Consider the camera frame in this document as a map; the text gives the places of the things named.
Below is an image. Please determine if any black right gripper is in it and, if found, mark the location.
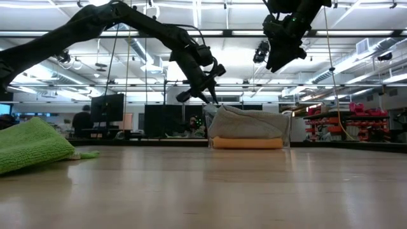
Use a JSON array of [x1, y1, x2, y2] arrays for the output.
[[263, 14, 308, 74]]

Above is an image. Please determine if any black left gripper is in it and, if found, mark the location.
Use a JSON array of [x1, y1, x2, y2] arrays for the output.
[[169, 44, 227, 106]]

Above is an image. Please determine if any grey microfiber towel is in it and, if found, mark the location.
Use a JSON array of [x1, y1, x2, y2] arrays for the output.
[[208, 104, 290, 140]]

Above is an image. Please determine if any orange microfiber towel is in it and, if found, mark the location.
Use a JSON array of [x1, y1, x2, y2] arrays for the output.
[[211, 136, 284, 150]]

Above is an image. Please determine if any clear plastic bin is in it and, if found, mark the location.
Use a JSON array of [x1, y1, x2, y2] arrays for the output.
[[205, 109, 292, 150]]

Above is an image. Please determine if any green microfiber towel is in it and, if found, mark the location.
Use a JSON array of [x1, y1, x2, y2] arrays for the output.
[[0, 116, 100, 176]]

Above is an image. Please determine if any person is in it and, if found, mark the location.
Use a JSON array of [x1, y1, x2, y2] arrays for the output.
[[187, 114, 206, 138], [0, 113, 17, 130], [71, 104, 95, 138]]

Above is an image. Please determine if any black overhead beam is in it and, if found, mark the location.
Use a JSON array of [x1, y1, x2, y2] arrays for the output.
[[0, 29, 407, 38]]

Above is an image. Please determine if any shelf with red bins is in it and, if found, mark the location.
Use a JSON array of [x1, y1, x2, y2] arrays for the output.
[[301, 102, 391, 142]]

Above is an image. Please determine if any black computer monitor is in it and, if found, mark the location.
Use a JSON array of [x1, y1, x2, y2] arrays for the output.
[[90, 93, 125, 128]]

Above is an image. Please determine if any black ceiling-hung camera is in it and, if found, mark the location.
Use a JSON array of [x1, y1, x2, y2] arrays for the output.
[[252, 40, 275, 64]]

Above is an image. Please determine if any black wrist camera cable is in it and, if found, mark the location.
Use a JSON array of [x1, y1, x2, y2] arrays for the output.
[[165, 24, 223, 80]]

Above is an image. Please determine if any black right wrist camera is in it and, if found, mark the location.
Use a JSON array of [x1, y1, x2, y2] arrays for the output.
[[262, 14, 287, 39]]

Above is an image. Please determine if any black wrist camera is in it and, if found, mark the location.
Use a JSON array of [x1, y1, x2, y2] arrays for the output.
[[194, 44, 214, 67], [262, 14, 287, 39]]

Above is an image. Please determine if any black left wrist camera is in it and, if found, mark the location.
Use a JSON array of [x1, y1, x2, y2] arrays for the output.
[[194, 44, 214, 67]]

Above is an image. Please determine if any yellow hanging cord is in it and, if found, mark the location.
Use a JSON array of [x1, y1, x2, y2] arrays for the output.
[[323, 6, 354, 141]]

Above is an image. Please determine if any silver ceiling duct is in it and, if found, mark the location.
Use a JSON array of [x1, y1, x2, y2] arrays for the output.
[[310, 38, 407, 85], [117, 24, 166, 76]]

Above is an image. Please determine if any black metal table frame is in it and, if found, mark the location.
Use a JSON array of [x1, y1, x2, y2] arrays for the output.
[[68, 138, 407, 153]]

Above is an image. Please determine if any black hanging cable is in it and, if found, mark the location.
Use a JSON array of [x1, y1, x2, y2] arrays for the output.
[[106, 24, 121, 85]]

